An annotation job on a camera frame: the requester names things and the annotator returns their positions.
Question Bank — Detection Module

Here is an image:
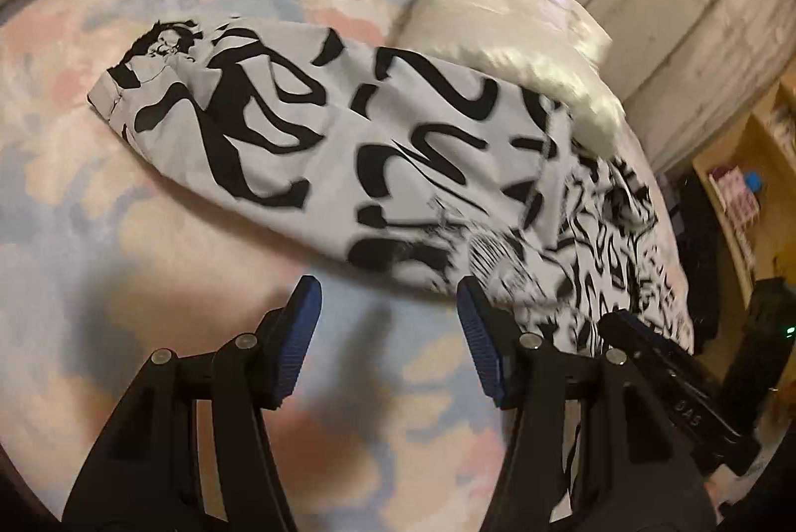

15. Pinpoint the wooden shelf unit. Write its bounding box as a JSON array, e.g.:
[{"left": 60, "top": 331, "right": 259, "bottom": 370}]
[{"left": 692, "top": 72, "right": 796, "bottom": 290}]

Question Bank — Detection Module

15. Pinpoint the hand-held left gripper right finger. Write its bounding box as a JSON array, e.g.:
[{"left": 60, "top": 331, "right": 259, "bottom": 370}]
[{"left": 456, "top": 274, "right": 719, "bottom": 532}]

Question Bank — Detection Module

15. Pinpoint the pastel patterned blanket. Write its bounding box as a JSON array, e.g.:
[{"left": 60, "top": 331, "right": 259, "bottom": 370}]
[{"left": 0, "top": 0, "right": 696, "bottom": 532}]

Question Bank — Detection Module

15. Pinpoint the pink box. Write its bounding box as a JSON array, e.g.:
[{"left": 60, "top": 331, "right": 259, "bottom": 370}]
[{"left": 709, "top": 167, "right": 761, "bottom": 227}]

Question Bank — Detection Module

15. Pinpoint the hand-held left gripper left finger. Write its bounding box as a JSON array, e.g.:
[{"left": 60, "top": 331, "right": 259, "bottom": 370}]
[{"left": 61, "top": 274, "right": 323, "bottom": 532}]

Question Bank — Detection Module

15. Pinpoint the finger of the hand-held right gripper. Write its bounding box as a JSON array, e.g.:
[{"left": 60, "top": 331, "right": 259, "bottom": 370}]
[{"left": 598, "top": 311, "right": 763, "bottom": 476}]

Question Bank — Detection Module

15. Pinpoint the cream satin pillow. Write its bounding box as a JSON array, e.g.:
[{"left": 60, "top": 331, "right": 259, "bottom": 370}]
[{"left": 393, "top": 0, "right": 626, "bottom": 157}]

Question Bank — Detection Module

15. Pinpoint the black and white printed garment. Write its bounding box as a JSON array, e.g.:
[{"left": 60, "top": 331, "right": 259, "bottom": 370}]
[{"left": 87, "top": 17, "right": 694, "bottom": 355}]

